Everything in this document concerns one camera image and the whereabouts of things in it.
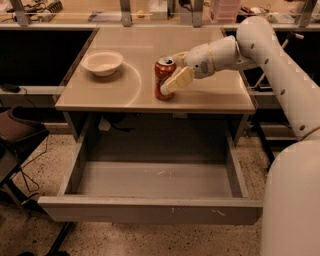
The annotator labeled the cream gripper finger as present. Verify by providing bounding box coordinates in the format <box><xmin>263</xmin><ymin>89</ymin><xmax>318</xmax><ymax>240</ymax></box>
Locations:
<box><xmin>172</xmin><ymin>51</ymin><xmax>188</xmax><ymax>67</ymax></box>
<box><xmin>160</xmin><ymin>66</ymin><xmax>194</xmax><ymax>95</ymax></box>

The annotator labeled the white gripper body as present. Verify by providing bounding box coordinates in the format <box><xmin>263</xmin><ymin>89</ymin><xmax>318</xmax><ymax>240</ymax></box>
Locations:
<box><xmin>184</xmin><ymin>43</ymin><xmax>215</xmax><ymax>79</ymax></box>

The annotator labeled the red coke can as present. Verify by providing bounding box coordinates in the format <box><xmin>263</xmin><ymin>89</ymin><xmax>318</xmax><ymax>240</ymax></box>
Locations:
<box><xmin>154</xmin><ymin>56</ymin><xmax>177</xmax><ymax>100</ymax></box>

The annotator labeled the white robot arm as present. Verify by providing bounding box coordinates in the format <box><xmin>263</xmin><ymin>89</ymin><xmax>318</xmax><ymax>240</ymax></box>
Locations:
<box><xmin>156</xmin><ymin>16</ymin><xmax>320</xmax><ymax>256</ymax></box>

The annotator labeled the grey cabinet with beige top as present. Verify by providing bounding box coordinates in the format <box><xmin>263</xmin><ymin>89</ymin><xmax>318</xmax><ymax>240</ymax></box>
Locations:
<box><xmin>56</xmin><ymin>27</ymin><xmax>255</xmax><ymax>148</ymax></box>

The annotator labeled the open grey top drawer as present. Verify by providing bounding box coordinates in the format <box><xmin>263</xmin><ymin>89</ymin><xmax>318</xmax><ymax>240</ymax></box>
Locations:
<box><xmin>39</xmin><ymin>126</ymin><xmax>262</xmax><ymax>225</ymax></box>

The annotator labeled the pink plastic container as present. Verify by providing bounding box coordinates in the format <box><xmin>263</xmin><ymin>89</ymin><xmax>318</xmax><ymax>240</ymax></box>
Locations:
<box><xmin>209</xmin><ymin>0</ymin><xmax>241</xmax><ymax>24</ymax></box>

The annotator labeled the white bowl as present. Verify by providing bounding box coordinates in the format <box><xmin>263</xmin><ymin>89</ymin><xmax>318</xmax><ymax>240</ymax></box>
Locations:
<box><xmin>81</xmin><ymin>50</ymin><xmax>123</xmax><ymax>77</ymax></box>

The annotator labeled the black power adapter left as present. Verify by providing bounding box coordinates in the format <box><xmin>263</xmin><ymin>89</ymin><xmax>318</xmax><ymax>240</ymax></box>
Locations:
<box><xmin>0</xmin><ymin>84</ymin><xmax>20</xmax><ymax>93</ymax></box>

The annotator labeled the dark office chair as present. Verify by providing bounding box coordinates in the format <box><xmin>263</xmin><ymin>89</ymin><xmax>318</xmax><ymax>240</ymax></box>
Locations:
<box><xmin>0</xmin><ymin>107</ymin><xmax>49</xmax><ymax>214</ymax></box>

